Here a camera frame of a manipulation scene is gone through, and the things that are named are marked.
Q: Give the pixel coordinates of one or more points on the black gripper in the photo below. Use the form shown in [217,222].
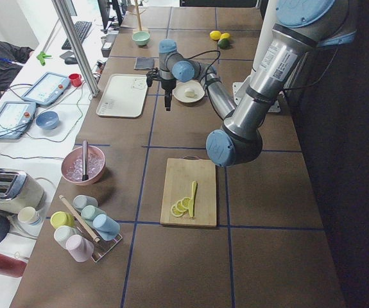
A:
[167,84]

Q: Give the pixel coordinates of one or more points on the cream round plate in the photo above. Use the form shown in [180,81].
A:
[179,95]

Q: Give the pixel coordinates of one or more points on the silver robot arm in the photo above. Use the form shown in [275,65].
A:
[300,27]

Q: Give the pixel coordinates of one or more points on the cream bear tray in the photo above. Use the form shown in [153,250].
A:
[124,96]

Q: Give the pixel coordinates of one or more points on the grey folded cloth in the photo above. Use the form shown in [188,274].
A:
[144,63]

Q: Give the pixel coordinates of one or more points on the green bowl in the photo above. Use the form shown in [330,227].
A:
[141,38]

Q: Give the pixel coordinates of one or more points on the green avocado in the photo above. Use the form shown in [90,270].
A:
[223,43]

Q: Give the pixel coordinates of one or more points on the yellow lemon front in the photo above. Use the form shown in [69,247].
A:
[215,35]

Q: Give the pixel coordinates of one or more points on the yellow lemon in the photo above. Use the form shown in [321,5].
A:
[215,35]
[225,36]

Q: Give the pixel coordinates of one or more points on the black box with label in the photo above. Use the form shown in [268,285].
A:
[107,43]

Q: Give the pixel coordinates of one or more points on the yellow lemon back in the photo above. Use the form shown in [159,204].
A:
[225,36]

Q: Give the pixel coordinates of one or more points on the wooden mug stand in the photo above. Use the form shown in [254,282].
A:
[140,27]

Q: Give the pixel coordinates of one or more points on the red cup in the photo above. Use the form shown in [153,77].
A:
[75,79]

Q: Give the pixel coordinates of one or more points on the wooden cutting board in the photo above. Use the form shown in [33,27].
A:
[180,173]

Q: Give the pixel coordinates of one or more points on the black computer mouse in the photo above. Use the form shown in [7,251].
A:
[71,60]

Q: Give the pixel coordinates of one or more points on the black keyboard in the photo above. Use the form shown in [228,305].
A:
[82,29]

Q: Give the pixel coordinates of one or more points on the lemon slices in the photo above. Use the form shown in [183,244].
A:
[181,207]

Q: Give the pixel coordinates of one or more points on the metal ice scoop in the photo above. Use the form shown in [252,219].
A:
[85,160]

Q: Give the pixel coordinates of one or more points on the pink bowl with ice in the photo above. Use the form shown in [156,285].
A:
[72,166]

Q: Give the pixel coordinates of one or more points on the far teach pendant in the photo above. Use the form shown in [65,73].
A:
[47,89]

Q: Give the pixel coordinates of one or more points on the teach pendant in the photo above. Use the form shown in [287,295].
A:
[47,89]
[15,117]

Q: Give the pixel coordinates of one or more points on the blue bowl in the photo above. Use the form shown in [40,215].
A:
[48,120]

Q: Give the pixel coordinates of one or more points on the green plastic clamp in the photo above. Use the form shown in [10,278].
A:
[42,56]

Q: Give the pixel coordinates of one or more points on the blue cup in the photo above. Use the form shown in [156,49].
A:
[106,227]

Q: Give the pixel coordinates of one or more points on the cup rack with cups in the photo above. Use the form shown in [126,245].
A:
[78,237]

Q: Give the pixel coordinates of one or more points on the near teach pendant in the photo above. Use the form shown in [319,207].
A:
[15,117]

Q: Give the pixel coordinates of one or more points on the cream small cup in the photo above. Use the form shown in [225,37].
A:
[29,216]

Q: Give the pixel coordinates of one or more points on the cream toaster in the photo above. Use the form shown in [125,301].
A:
[18,190]

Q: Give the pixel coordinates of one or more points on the red bottle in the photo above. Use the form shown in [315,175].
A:
[11,267]

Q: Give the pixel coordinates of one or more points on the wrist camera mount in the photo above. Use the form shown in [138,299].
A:
[151,76]

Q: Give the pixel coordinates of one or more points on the aluminium frame post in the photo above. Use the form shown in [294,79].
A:
[70,31]

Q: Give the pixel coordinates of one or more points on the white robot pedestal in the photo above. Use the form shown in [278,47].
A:
[265,40]

